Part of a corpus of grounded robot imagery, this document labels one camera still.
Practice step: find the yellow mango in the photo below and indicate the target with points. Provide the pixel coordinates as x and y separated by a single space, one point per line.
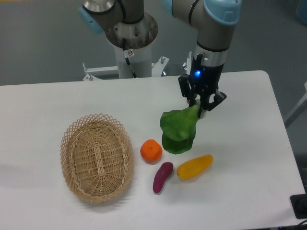
194 167

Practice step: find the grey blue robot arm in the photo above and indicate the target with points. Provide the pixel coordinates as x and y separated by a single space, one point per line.
132 31

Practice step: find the purple sweet potato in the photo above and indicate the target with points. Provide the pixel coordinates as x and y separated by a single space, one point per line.
161 176

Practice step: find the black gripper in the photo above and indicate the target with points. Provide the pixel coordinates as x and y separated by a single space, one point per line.
203 80

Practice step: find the woven wicker basket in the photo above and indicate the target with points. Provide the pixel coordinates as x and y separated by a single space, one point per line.
96 158

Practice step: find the black device at table corner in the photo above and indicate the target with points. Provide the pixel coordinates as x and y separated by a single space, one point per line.
299 205

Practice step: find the orange tangerine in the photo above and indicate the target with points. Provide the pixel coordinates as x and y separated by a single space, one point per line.
151 151

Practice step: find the green bok choy vegetable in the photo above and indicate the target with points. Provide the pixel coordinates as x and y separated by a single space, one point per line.
179 128

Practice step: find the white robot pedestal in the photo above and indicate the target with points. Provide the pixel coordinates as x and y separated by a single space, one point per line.
140 60

